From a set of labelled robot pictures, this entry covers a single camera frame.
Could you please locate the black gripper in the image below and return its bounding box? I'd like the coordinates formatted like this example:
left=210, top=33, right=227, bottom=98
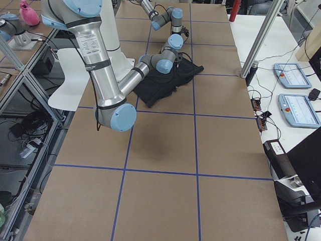
left=174, top=52, right=184, bottom=67

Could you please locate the black graphic t-shirt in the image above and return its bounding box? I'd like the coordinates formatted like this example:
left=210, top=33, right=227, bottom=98
left=133, top=58, right=204, bottom=108

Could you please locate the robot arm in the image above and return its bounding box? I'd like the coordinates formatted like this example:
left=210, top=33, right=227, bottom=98
left=41, top=1, right=183, bottom=132
left=136, top=0, right=189, bottom=38

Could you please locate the red bottle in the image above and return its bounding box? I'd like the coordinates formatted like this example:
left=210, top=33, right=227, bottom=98
left=229, top=0, right=242, bottom=22

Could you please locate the upper teach pendant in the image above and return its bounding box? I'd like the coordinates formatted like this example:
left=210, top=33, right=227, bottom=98
left=273, top=63, right=312, bottom=89

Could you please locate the teach pendant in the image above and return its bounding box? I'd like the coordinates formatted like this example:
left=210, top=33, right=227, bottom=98
left=277, top=94, right=320, bottom=129
left=273, top=63, right=312, bottom=89

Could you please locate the white plastic chair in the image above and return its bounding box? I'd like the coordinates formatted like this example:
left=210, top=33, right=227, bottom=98
left=48, top=48, right=90, bottom=111

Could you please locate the lower teach pendant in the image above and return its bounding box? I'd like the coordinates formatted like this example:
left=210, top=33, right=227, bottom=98
left=277, top=94, right=320, bottom=129

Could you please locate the black device box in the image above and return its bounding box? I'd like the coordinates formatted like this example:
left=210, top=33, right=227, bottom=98
left=263, top=139, right=297, bottom=180

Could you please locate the pink plush toy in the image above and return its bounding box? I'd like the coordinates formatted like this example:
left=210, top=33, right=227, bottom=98
left=20, top=1, right=40, bottom=26

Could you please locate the black monitor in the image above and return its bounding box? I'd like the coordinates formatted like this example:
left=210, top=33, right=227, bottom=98
left=285, top=50, right=321, bottom=201

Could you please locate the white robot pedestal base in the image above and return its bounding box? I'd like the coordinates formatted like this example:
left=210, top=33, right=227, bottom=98
left=100, top=0, right=135, bottom=82

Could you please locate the aluminium frame post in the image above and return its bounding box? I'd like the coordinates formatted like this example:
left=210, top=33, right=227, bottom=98
left=240, top=0, right=284, bottom=78

